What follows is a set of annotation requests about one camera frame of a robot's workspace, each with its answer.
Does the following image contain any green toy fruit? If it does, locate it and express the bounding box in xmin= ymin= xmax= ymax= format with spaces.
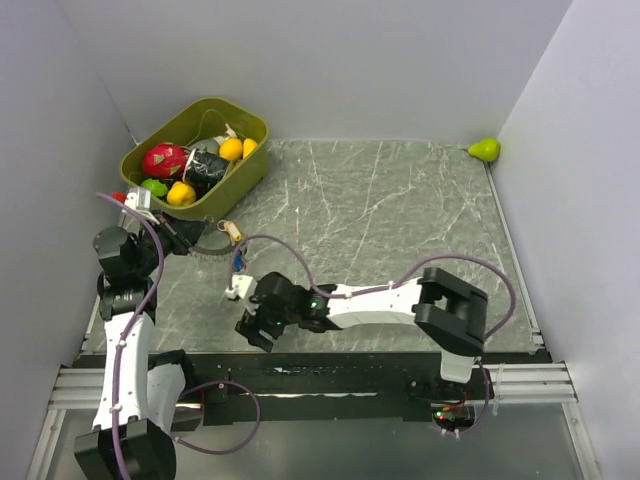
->
xmin=140 ymin=178 xmax=169 ymax=198

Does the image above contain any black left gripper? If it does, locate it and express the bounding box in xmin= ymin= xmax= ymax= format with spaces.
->
xmin=133 ymin=209 xmax=209 ymax=277

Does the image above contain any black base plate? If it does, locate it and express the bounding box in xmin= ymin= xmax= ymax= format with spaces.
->
xmin=134 ymin=351 xmax=496 ymax=427

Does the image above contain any yellow lemon toy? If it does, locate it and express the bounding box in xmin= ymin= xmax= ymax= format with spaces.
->
xmin=242 ymin=138 xmax=258 ymax=159

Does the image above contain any black wrapped cylinder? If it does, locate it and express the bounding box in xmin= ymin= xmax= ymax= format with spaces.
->
xmin=183 ymin=149 xmax=231 ymax=186

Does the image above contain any yellow key tag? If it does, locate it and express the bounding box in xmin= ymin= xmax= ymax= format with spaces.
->
xmin=217 ymin=220 xmax=244 ymax=244

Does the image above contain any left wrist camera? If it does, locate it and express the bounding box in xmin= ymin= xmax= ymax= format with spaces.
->
xmin=111 ymin=186 xmax=156 ymax=222

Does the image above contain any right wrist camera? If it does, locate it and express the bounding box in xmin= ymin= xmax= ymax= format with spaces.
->
xmin=225 ymin=273 xmax=257 ymax=301

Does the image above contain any yellow bell pepper toy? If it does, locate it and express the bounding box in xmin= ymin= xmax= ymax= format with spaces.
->
xmin=166 ymin=181 xmax=197 ymax=207

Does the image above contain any red dragon fruit toy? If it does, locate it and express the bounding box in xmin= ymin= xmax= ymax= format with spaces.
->
xmin=142 ymin=142 xmax=190 ymax=180

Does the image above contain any aluminium rail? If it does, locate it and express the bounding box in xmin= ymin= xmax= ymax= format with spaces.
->
xmin=47 ymin=364 xmax=578 ymax=410

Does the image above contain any metal disc with key rings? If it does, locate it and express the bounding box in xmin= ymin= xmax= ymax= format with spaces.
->
xmin=191 ymin=232 xmax=234 ymax=258

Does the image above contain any olive green plastic bin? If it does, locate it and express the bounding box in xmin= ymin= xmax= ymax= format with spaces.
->
xmin=120 ymin=97 xmax=269 ymax=220

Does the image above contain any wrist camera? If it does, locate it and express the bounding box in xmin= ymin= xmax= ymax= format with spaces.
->
xmin=225 ymin=273 xmax=257 ymax=301
xmin=111 ymin=186 xmax=156 ymax=222

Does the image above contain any green pear toy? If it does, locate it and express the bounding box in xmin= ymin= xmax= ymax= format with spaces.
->
xmin=467 ymin=138 xmax=501 ymax=163

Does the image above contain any orange toy fruit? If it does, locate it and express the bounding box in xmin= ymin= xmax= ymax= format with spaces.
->
xmin=218 ymin=138 xmax=244 ymax=163

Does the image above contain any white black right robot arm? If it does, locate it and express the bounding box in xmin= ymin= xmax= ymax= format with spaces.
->
xmin=225 ymin=268 xmax=488 ymax=399

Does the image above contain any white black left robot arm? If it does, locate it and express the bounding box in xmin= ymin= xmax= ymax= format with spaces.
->
xmin=74 ymin=213 xmax=205 ymax=479

